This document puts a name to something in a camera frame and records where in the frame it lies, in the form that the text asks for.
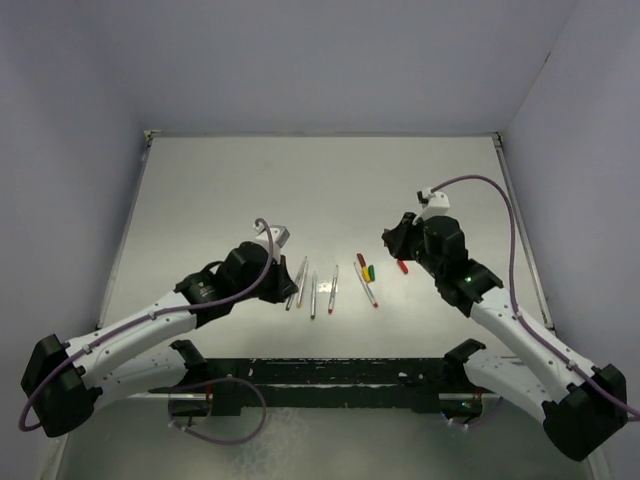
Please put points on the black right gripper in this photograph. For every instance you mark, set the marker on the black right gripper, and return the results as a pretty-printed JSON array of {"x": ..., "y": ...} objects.
[{"x": 396, "y": 238}]

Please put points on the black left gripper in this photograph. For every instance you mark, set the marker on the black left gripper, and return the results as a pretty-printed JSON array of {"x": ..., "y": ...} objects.
[{"x": 283, "y": 285}]

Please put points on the white pen purple end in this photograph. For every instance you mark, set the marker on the white pen purple end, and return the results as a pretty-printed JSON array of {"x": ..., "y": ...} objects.
[{"x": 290, "y": 300}]

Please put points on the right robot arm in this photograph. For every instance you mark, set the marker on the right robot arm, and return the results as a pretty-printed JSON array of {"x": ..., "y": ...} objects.
[{"x": 579, "y": 405}]

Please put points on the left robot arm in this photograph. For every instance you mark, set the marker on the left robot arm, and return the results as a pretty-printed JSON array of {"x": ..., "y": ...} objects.
[{"x": 65, "y": 380}]

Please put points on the red pen cap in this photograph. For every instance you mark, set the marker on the red pen cap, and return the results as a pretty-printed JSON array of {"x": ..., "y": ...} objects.
[{"x": 403, "y": 267}]

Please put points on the white pen yellow end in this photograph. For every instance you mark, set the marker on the white pen yellow end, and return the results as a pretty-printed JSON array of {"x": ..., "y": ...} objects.
[{"x": 301, "y": 282}]

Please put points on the white pen green end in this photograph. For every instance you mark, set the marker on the white pen green end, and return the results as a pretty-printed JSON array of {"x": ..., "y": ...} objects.
[{"x": 313, "y": 296}]

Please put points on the white pen red end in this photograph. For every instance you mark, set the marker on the white pen red end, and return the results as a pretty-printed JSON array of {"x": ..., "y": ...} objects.
[{"x": 333, "y": 291}]

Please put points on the white pen brown tip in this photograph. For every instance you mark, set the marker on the white pen brown tip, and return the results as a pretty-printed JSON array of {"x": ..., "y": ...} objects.
[{"x": 365, "y": 286}]

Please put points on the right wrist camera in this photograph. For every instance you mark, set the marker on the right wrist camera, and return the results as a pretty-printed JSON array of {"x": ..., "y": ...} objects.
[{"x": 433, "y": 203}]

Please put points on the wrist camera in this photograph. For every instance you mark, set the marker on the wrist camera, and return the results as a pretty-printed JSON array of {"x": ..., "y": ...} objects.
[
  {"x": 433, "y": 203},
  {"x": 278, "y": 235}
]

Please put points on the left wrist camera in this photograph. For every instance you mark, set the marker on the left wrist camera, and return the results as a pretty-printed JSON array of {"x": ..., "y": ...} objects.
[{"x": 278, "y": 235}]

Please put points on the black base frame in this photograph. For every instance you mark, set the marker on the black base frame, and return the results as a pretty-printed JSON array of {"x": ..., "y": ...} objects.
[{"x": 421, "y": 385}]

